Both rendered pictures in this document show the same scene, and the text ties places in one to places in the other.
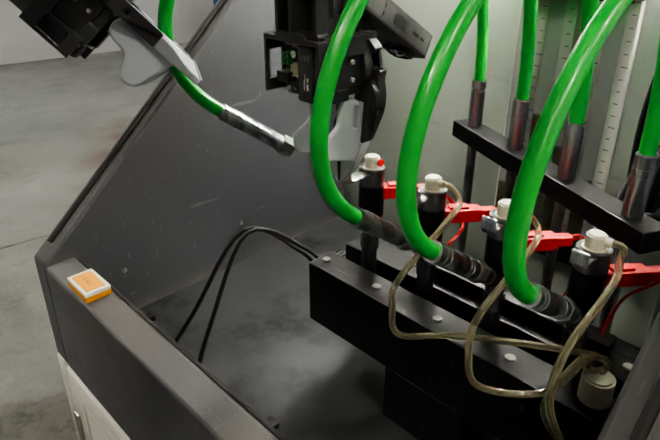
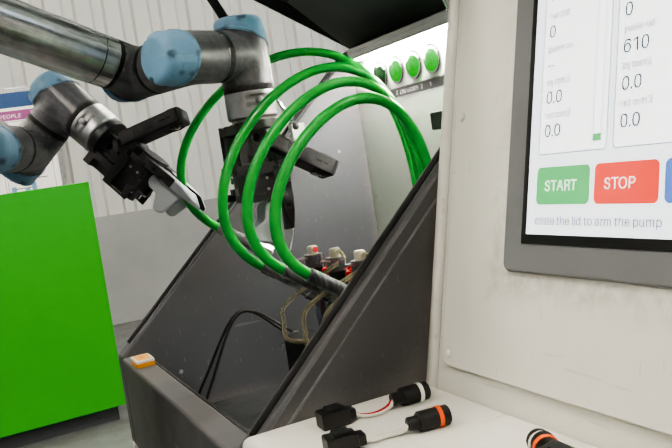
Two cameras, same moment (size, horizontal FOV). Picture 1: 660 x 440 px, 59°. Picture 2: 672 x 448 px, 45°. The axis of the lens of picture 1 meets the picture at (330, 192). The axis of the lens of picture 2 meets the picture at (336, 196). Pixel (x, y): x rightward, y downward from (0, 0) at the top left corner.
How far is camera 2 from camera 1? 0.75 m
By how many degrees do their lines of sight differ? 29
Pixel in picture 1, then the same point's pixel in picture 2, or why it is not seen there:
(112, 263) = (171, 364)
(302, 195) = not seen: hidden behind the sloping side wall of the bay
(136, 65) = (161, 200)
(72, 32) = (127, 185)
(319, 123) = (220, 202)
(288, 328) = not seen: hidden behind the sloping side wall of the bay
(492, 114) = not seen: hidden behind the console
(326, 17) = (247, 153)
